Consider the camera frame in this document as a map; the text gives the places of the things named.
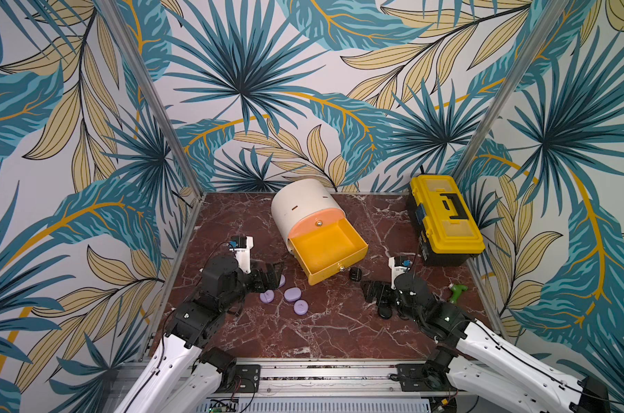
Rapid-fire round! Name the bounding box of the yellow drawer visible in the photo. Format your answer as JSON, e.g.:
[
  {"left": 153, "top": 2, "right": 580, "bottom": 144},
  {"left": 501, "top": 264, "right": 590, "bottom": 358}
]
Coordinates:
[{"left": 288, "top": 219, "right": 369, "bottom": 286}]

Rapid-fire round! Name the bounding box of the orange top drawer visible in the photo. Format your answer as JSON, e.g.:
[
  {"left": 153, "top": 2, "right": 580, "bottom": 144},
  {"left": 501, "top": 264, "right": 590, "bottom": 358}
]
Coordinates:
[{"left": 287, "top": 208, "right": 346, "bottom": 239}]

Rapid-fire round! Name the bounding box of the white cylindrical drawer cabinet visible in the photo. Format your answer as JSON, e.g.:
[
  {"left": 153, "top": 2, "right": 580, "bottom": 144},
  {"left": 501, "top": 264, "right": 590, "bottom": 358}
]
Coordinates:
[{"left": 271, "top": 178, "right": 346, "bottom": 253}]

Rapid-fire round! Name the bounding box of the black round earphone case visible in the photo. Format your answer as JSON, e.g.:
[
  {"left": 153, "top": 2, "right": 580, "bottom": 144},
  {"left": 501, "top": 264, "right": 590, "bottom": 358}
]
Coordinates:
[{"left": 377, "top": 306, "right": 393, "bottom": 319}]

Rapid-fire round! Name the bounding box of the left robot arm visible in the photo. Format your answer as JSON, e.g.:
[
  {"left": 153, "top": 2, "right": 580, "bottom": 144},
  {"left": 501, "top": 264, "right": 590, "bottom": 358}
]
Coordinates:
[{"left": 115, "top": 256, "right": 283, "bottom": 412}]

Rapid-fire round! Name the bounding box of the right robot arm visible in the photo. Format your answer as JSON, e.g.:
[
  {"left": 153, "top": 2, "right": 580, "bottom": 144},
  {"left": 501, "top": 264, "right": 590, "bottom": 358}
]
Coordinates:
[{"left": 361, "top": 271, "right": 613, "bottom": 412}]

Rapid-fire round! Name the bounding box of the purple round earphone case left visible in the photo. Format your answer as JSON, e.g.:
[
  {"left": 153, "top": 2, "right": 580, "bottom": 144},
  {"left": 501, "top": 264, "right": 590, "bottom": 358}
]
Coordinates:
[{"left": 260, "top": 290, "right": 275, "bottom": 304}]

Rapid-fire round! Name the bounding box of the purple round earphone case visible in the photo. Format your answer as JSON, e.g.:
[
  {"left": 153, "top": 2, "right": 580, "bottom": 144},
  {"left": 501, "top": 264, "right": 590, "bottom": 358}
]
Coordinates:
[
  {"left": 293, "top": 299, "right": 309, "bottom": 316},
  {"left": 260, "top": 290, "right": 275, "bottom": 304}
]

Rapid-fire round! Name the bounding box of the purple earphone case middle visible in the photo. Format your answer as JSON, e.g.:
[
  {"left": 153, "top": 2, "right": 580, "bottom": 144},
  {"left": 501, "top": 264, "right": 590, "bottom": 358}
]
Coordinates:
[{"left": 284, "top": 287, "right": 302, "bottom": 303}]

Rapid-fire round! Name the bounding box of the green plastic fitting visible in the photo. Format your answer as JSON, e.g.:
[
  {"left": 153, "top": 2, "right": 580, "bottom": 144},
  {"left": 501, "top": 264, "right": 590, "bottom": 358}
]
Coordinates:
[{"left": 447, "top": 283, "right": 468, "bottom": 305}]

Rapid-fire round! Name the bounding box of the purple round earphone case lower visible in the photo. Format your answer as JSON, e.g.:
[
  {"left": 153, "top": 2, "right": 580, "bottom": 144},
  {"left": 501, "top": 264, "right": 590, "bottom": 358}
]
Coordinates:
[{"left": 293, "top": 299, "right": 309, "bottom": 316}]

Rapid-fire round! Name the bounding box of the yellow black toolbox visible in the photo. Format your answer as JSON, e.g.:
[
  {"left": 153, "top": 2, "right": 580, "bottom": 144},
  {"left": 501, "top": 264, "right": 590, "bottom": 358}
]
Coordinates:
[{"left": 406, "top": 175, "right": 486, "bottom": 267}]

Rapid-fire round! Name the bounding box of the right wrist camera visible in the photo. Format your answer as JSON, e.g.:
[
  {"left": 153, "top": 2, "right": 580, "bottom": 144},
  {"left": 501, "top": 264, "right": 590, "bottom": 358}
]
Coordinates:
[{"left": 389, "top": 256, "right": 413, "bottom": 289}]

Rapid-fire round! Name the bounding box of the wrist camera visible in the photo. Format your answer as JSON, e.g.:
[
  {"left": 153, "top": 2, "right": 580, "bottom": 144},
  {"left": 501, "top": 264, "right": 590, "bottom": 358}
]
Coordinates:
[
  {"left": 389, "top": 256, "right": 413, "bottom": 289},
  {"left": 229, "top": 235, "right": 253, "bottom": 274}
]

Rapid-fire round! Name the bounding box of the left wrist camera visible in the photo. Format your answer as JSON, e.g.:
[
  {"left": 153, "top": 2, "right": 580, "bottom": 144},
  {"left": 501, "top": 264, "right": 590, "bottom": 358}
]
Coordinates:
[{"left": 229, "top": 235, "right": 253, "bottom": 274}]

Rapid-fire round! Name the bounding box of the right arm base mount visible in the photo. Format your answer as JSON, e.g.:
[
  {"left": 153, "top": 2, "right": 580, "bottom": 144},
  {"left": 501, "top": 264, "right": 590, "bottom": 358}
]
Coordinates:
[{"left": 389, "top": 362, "right": 457, "bottom": 393}]

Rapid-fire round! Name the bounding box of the aluminium front rail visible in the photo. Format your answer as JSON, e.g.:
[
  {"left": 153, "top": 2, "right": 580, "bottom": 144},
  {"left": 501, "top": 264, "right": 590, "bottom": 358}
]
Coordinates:
[{"left": 104, "top": 358, "right": 550, "bottom": 413}]

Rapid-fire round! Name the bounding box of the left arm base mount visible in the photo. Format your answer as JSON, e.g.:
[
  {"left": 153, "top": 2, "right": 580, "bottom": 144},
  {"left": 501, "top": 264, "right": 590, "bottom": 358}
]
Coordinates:
[{"left": 215, "top": 364, "right": 262, "bottom": 394}]

